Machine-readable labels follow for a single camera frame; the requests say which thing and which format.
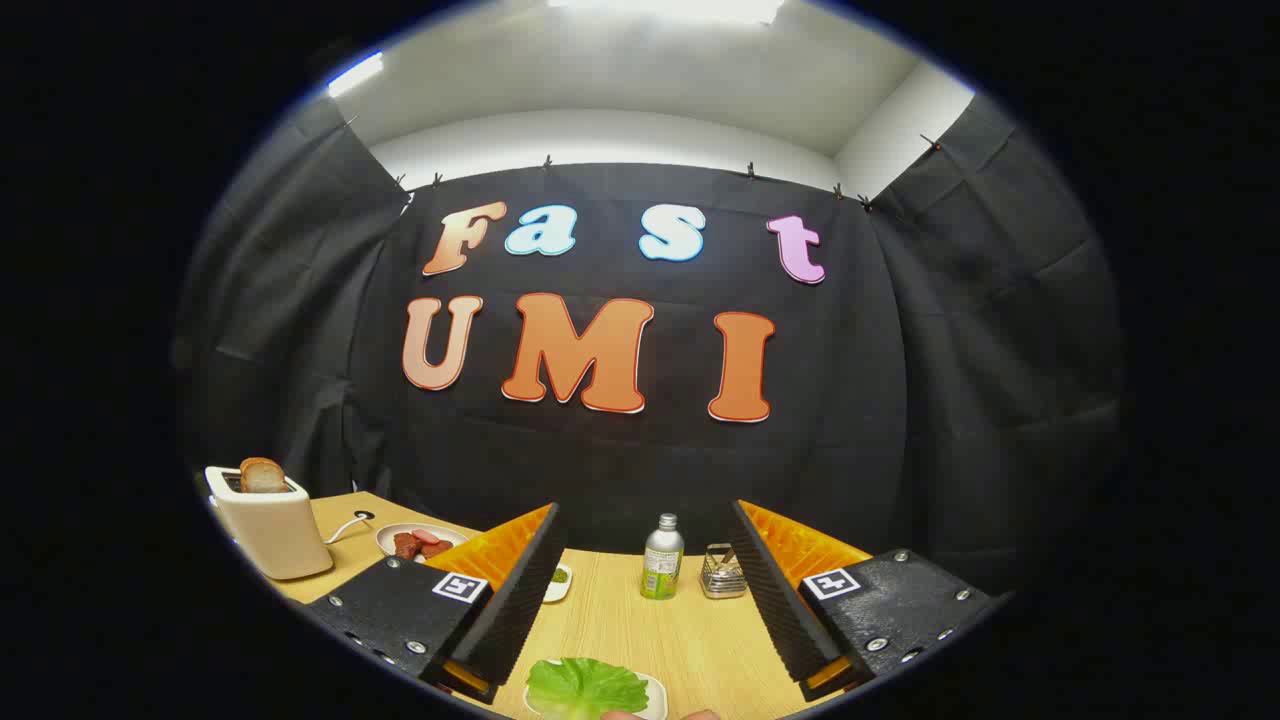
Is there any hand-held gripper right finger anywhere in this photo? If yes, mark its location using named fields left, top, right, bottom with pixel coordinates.
left=727, top=499, right=1006, bottom=703

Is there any green label drink bottle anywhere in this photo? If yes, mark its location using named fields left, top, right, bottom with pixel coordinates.
left=640, top=513, right=686, bottom=601

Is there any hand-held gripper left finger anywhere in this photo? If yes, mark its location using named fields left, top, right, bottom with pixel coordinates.
left=303, top=502, right=571, bottom=706

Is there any green lettuce leaf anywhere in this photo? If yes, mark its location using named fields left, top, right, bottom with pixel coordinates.
left=526, top=657, right=651, bottom=720

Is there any white rounded rectangular plate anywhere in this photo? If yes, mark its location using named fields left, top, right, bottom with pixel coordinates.
left=522, top=670, right=669, bottom=720

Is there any round white plate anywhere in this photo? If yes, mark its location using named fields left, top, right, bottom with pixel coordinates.
left=376, top=522, right=471, bottom=563

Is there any ceiling light panel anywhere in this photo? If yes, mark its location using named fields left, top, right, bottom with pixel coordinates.
left=545, top=0, right=786, bottom=25

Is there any metal wire basket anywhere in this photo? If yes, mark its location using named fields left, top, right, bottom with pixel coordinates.
left=700, top=543, right=749, bottom=600

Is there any black backdrop cloth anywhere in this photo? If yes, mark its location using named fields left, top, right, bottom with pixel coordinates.
left=172, top=95, right=1126, bottom=601

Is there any toasted bread slice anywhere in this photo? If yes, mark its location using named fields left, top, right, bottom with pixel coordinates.
left=239, top=457, right=290, bottom=495

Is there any white toaster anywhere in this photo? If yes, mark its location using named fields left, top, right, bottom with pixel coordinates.
left=204, top=465, right=335, bottom=581

